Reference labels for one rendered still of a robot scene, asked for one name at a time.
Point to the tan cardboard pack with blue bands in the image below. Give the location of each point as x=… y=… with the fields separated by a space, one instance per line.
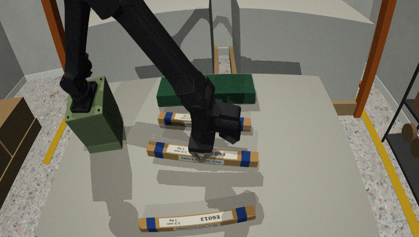
x=219 y=156
x=198 y=221
x=180 y=119

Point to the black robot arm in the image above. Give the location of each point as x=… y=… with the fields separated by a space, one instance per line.
x=193 y=89

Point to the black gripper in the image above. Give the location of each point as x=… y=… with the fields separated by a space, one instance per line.
x=195 y=147

